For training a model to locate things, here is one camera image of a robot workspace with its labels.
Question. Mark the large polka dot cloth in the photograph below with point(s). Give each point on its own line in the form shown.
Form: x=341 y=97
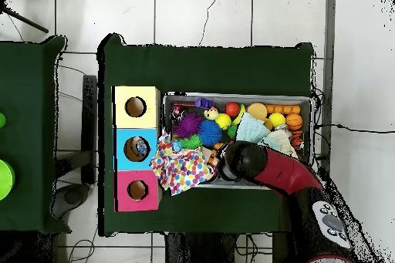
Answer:
x=182 y=170

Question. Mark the mint green muslin cloth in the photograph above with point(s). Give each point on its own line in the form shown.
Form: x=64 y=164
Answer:
x=251 y=130

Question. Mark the crushed clear plastic bottle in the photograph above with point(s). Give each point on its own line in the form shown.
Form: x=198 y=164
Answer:
x=141 y=149

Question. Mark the cream yellow cloth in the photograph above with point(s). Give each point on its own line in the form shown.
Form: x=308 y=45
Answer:
x=282 y=139

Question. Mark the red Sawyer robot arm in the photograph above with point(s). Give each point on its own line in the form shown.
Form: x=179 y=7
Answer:
x=284 y=173

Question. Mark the shallow clear mesh bin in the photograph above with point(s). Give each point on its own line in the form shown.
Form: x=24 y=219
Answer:
x=237 y=96

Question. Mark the wooden box with three holes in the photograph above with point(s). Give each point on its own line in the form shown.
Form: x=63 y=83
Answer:
x=120 y=152

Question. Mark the purple spiky toy with eyes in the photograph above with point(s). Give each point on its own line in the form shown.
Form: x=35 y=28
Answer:
x=186 y=125

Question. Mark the blue spiky ball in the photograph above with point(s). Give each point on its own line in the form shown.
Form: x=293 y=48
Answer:
x=210 y=132

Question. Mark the green spiky ball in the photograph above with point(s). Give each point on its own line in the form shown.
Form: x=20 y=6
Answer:
x=191 y=142

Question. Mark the yellow plush duck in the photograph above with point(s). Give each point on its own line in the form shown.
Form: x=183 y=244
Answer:
x=211 y=114

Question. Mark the purple toy block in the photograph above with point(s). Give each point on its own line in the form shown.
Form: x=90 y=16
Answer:
x=203 y=102

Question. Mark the yellow ball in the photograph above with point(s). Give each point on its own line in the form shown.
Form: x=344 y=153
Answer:
x=277 y=119

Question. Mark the orange toy basketball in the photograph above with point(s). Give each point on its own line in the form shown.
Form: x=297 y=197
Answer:
x=294 y=121

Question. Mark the dark green side table cloth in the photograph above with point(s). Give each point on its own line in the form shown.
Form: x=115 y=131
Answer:
x=27 y=90

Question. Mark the small bright green round object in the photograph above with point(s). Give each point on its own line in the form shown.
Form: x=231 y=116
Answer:
x=2 y=120

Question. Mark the large bright green round object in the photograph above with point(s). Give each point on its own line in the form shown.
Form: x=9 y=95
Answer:
x=5 y=179

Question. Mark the black tripod leg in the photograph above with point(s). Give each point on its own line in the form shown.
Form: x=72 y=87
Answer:
x=27 y=22

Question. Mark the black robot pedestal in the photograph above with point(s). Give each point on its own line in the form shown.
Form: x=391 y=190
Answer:
x=191 y=250

